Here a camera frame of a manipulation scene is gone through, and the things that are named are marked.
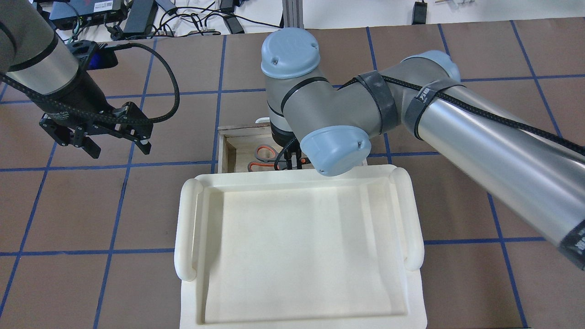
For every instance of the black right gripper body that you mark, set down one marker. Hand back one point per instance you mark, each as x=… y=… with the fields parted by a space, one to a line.
x=290 y=159

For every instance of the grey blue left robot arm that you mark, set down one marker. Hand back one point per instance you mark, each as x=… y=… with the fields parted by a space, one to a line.
x=54 y=76

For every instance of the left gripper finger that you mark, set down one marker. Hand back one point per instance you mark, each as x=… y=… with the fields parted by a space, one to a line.
x=143 y=144
x=90 y=147

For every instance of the white plastic tray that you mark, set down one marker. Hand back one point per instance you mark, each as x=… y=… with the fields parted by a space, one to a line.
x=298 y=250

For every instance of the aluminium frame post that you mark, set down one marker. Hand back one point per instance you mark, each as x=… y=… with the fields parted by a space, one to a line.
x=292 y=14

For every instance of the orange grey handled scissors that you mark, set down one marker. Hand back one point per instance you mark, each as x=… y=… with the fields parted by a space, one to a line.
x=265 y=156

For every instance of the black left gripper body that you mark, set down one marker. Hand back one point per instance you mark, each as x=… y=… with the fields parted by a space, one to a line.
x=73 y=102

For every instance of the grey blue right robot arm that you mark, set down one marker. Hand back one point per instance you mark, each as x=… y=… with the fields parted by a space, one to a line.
x=537 y=174

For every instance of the black power brick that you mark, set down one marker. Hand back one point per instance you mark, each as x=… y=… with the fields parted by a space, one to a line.
x=140 y=18

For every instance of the light wooden drawer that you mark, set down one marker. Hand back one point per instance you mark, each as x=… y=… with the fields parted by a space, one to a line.
x=242 y=151

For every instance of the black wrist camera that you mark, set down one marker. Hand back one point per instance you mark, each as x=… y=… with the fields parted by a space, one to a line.
x=92 y=55

